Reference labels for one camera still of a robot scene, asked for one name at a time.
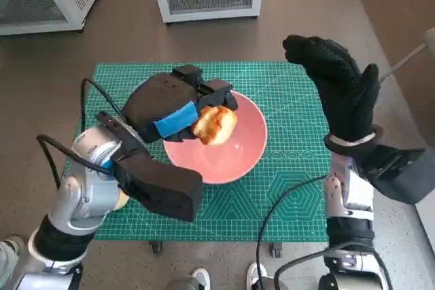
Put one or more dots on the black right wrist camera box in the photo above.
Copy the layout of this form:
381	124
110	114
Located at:
401	178

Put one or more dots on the grey leg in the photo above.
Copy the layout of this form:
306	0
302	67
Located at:
183	285
269	286

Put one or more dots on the round toy bread bun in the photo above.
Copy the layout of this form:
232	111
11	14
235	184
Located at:
122	200

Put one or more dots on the green cutting mat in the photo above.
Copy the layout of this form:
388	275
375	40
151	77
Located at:
231	215

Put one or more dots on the black table caster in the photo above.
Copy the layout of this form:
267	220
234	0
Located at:
155	246
276	250

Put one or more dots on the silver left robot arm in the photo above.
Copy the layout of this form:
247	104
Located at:
81	195

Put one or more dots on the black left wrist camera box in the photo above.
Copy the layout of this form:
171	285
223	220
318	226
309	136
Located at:
163	188

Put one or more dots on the grey metal rod stand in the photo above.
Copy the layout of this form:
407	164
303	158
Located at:
404	60

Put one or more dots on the white shoe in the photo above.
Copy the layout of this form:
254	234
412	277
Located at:
253	273
201	278

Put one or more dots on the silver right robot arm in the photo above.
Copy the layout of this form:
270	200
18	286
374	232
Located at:
340	195

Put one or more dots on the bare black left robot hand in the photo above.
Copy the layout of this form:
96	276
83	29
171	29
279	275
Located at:
159	100

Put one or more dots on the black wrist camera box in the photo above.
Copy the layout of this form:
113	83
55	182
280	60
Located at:
163	188
401	178

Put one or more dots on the person's foot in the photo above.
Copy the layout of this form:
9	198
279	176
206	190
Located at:
13	244

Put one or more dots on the pink bowl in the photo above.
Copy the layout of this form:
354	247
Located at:
238	161

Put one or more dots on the long striped toy bread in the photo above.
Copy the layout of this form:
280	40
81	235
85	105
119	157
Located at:
214	127

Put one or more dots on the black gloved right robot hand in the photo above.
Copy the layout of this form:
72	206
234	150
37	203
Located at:
346	100

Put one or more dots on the white board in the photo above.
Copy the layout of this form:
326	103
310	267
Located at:
428	215

